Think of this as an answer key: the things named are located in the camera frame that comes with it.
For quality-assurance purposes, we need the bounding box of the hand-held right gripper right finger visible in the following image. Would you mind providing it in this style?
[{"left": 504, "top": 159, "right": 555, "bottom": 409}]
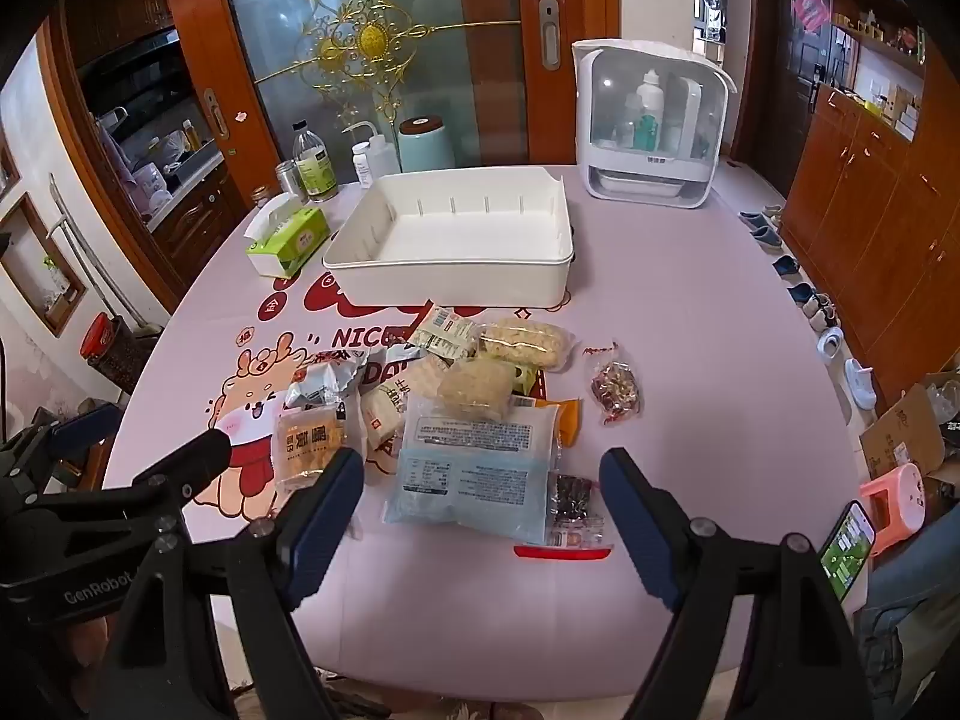
[{"left": 598, "top": 448, "right": 875, "bottom": 720}]

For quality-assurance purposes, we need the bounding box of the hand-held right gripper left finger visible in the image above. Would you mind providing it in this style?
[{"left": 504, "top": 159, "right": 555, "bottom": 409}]
[{"left": 90, "top": 448, "right": 366, "bottom": 720}]

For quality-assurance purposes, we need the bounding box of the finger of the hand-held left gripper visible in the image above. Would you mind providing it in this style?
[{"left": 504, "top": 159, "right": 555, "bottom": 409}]
[
  {"left": 30, "top": 401, "right": 122, "bottom": 460},
  {"left": 133, "top": 427, "right": 233, "bottom": 518}
]

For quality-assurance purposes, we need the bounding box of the yellow biscuit packet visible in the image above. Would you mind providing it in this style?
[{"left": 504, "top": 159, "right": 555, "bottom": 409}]
[{"left": 274, "top": 401, "right": 353, "bottom": 496}]

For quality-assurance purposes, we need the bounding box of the small white snack packet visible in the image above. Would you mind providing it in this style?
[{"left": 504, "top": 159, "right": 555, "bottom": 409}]
[{"left": 360, "top": 382, "right": 411, "bottom": 460}]

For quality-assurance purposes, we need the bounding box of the orange white snack packet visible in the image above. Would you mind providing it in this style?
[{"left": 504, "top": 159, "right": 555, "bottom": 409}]
[{"left": 555, "top": 397, "right": 584, "bottom": 449}]

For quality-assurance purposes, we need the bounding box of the nut brittle packet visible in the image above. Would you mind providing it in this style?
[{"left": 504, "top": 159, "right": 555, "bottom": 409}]
[{"left": 585, "top": 343, "right": 646, "bottom": 428}]

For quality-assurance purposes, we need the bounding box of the large bread packet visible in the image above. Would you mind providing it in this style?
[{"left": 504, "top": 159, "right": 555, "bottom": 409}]
[{"left": 382, "top": 397, "right": 563, "bottom": 545}]

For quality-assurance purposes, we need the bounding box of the tan snack packet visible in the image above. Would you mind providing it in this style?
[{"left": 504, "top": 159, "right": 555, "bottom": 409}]
[{"left": 401, "top": 356, "right": 451, "bottom": 400}]

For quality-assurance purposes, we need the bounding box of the beige rice cake packet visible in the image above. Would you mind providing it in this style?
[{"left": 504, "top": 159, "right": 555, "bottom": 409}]
[
  {"left": 435, "top": 360, "right": 518, "bottom": 421},
  {"left": 480, "top": 319, "right": 578, "bottom": 372}
]

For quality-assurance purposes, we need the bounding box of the white green snack packet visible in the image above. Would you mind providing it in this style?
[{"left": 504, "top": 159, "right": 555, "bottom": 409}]
[{"left": 409, "top": 304, "right": 481, "bottom": 361}]

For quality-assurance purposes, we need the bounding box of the white plastic storage bin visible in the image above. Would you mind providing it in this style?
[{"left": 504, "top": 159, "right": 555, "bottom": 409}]
[{"left": 322, "top": 167, "right": 577, "bottom": 310}]

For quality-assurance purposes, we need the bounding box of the smartphone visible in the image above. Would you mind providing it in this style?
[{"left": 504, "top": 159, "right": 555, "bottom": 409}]
[{"left": 819, "top": 501, "right": 877, "bottom": 605}]

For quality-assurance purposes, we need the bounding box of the green tissue box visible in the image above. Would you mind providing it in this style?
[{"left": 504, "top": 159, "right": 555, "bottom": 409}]
[{"left": 246, "top": 193, "right": 331, "bottom": 278}]

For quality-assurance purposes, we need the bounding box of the white plastic bag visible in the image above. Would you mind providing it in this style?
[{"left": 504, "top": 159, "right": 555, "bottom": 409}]
[{"left": 124, "top": 161, "right": 173, "bottom": 215}]

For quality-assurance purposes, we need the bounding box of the pink plastic stool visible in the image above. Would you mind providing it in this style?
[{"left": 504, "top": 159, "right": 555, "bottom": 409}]
[{"left": 860, "top": 463, "right": 928, "bottom": 556}]

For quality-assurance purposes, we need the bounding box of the cardboard box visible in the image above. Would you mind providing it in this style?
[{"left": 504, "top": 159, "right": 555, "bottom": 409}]
[{"left": 859, "top": 382, "right": 948, "bottom": 481}]

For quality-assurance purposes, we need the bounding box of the person's leg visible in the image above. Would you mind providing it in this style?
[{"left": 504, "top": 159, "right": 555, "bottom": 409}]
[{"left": 855, "top": 510, "right": 960, "bottom": 720}]

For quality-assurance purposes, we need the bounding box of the row of shoes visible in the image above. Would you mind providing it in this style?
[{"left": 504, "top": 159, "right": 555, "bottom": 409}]
[{"left": 739, "top": 206, "right": 878, "bottom": 410}]

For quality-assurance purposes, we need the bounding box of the glass bottle with green label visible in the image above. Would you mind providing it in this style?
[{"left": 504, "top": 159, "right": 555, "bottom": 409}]
[{"left": 291, "top": 120, "right": 338, "bottom": 202}]

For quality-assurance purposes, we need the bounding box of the white squeeze bottle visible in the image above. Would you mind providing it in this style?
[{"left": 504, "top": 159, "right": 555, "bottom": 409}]
[{"left": 341, "top": 120, "right": 404, "bottom": 188}]

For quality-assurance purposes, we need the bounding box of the white countertop storage cabinet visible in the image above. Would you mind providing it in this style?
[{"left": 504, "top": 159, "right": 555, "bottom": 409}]
[{"left": 572, "top": 39, "right": 740, "bottom": 209}]

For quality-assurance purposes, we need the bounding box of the teal canister with brown lid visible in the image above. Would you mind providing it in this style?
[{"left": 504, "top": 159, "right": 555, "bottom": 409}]
[{"left": 397, "top": 117, "right": 457, "bottom": 173}]

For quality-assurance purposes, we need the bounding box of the wooden floor cabinet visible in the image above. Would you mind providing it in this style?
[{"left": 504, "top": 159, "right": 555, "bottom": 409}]
[{"left": 780, "top": 82, "right": 960, "bottom": 407}]

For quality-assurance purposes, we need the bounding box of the white plastic bottle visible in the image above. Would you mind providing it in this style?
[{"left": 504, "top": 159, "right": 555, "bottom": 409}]
[{"left": 636, "top": 69, "right": 665, "bottom": 151}]

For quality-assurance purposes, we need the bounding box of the glass sliding door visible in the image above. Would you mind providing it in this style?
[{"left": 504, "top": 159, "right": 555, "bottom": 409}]
[{"left": 161, "top": 0, "right": 620, "bottom": 188}]

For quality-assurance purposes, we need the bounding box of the dark entrance door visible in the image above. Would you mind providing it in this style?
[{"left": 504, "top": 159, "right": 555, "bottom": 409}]
[{"left": 775, "top": 0, "right": 833, "bottom": 196}]

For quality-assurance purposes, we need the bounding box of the wooden picture frame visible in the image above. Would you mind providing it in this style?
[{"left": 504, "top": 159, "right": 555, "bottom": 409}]
[{"left": 0, "top": 191, "right": 88, "bottom": 338}]

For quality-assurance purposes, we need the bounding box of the wooden wall shelf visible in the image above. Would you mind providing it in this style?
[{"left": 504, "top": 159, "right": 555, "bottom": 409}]
[{"left": 831, "top": 0, "right": 932, "bottom": 143}]

